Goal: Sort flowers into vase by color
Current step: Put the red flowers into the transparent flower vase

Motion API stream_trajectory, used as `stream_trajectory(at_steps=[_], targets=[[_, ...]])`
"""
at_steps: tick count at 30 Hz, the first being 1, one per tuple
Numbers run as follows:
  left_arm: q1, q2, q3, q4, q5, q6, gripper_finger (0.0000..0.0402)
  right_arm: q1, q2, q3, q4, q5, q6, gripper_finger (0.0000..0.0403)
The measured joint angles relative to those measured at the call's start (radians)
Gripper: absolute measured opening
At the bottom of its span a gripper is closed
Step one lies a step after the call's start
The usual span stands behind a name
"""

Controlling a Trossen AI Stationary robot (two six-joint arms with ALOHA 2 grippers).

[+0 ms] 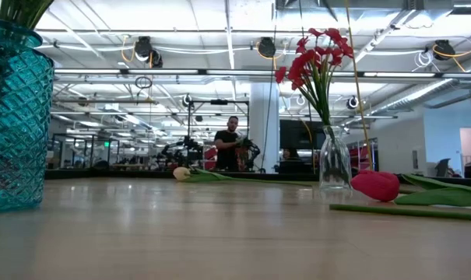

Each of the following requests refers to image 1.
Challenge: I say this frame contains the white tulip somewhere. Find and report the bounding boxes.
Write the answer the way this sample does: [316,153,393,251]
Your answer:
[172,166,316,187]

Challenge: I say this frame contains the white pillar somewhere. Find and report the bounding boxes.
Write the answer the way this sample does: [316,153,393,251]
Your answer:
[249,81,280,174]

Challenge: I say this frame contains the red blossom bunch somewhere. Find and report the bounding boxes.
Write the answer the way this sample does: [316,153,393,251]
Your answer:
[274,27,355,187]

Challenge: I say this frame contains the grey chair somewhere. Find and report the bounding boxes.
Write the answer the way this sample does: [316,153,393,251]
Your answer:
[434,157,452,178]

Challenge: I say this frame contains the black monitor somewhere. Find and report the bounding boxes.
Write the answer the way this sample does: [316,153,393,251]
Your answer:
[279,119,326,151]

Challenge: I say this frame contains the person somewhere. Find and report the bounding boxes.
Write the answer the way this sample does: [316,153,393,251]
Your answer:
[282,147,299,163]
[213,115,244,172]

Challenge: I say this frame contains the clear glass vase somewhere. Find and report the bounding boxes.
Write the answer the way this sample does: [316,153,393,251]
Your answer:
[319,124,353,192]

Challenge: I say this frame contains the black cable with coil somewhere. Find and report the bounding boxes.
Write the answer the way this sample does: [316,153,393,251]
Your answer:
[260,0,278,173]

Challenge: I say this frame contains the red tulip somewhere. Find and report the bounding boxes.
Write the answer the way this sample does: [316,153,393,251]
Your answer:
[350,170,471,208]

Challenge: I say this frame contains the yellow cable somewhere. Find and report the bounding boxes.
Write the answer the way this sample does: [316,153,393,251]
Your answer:
[343,0,374,172]

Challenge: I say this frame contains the teal glass vase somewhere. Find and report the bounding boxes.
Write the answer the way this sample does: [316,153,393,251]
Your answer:
[0,19,55,213]

